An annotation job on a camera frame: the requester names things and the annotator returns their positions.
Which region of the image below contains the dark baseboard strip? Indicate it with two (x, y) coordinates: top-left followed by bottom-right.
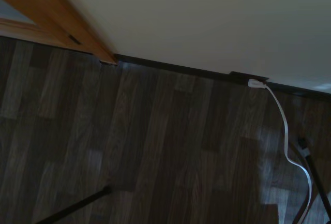
(113, 54), (331, 98)

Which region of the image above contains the wooden door frame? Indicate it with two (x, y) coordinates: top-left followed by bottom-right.
(0, 0), (119, 67)

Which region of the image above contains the black tripod leg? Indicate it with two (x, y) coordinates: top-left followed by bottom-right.
(296, 136), (331, 218)
(35, 185), (112, 224)

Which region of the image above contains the white flat power cable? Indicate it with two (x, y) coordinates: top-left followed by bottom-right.
(247, 79), (313, 224)

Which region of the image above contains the dark wall outlet plate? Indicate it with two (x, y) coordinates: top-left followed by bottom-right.
(229, 71), (269, 85)

